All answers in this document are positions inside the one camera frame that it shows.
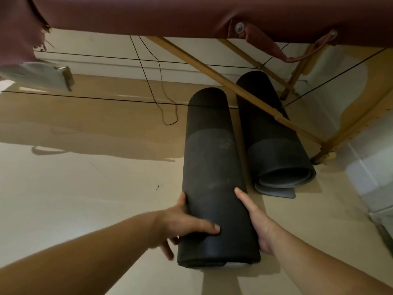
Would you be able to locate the person's left hand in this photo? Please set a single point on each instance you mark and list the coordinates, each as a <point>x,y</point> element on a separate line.
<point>175,222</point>

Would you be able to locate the person's right hand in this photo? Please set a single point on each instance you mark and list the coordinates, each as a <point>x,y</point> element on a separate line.
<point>264,230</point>

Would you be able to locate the grey yoga mat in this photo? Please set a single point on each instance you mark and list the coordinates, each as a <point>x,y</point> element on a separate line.
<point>267,132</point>
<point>215,181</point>

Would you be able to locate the person's right forearm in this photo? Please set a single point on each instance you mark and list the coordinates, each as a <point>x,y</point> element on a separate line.
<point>316,267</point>

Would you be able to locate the person's left forearm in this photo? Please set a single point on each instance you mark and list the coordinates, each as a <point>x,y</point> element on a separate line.
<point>76,258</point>

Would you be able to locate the wooden massage table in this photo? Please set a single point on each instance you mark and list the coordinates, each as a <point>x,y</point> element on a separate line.
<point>184,15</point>

